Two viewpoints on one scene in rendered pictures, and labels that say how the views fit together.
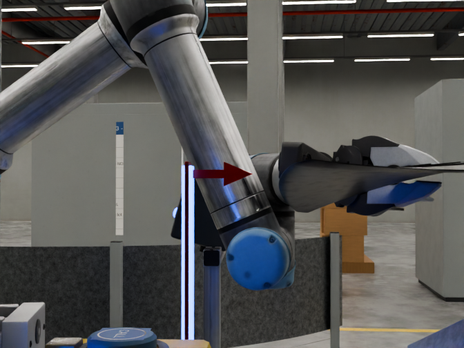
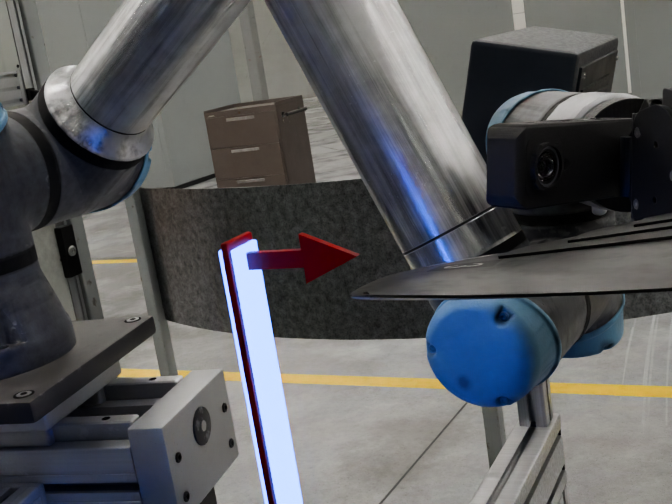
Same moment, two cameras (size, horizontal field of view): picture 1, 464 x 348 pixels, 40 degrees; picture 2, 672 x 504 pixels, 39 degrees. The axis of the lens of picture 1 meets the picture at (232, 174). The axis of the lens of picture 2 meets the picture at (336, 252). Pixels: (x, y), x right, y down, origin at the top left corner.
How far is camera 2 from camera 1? 0.31 m
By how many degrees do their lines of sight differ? 28
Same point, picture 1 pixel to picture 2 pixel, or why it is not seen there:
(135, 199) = not seen: hidden behind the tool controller
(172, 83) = (289, 15)
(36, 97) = (140, 40)
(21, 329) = (154, 439)
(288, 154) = (498, 155)
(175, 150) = not seen: outside the picture
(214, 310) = not seen: hidden behind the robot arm
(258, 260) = (480, 356)
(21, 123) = (131, 88)
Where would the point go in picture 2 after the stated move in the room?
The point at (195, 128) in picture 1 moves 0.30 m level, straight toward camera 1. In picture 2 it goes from (342, 99) to (57, 197)
